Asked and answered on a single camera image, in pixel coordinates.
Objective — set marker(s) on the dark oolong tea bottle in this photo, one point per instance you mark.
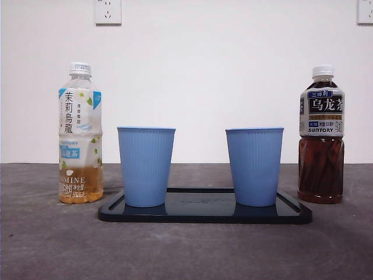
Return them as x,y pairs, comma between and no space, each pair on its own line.
322,163

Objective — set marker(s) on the blue ribbed cup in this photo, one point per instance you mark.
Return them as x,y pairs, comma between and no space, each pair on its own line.
145,166
255,166

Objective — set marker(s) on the dark glossy tray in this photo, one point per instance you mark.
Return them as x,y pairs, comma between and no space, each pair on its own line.
201,211

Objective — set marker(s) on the jasmine tea bottle pale label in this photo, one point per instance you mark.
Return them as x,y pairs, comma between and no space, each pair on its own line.
80,116

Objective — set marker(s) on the white wall socket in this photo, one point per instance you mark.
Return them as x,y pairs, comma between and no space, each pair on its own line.
365,11
108,11

